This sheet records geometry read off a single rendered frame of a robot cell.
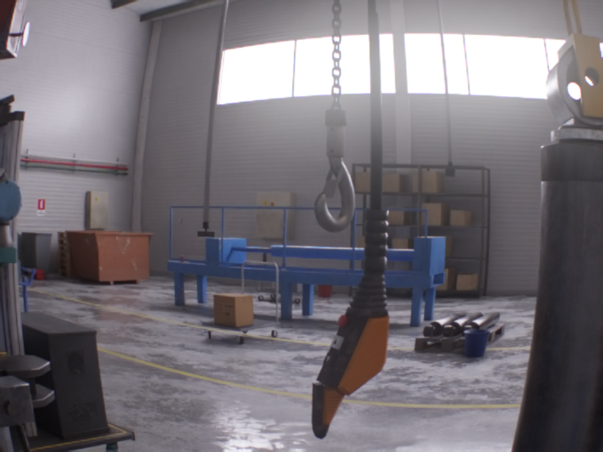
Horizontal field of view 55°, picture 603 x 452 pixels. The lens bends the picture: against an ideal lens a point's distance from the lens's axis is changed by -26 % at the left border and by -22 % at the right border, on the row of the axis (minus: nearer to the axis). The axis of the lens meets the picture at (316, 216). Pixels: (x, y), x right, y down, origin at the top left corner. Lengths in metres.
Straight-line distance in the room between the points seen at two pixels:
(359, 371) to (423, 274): 8.25
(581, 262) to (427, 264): 8.58
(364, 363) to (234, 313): 6.68
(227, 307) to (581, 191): 7.20
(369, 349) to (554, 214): 0.51
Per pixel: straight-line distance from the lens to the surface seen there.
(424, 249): 9.57
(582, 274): 1.06
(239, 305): 8.10
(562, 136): 1.12
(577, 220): 1.06
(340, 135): 1.28
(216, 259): 10.88
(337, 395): 1.41
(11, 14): 1.76
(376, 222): 1.38
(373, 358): 1.40
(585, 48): 1.14
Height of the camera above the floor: 1.33
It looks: 1 degrees up
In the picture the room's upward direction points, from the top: 1 degrees clockwise
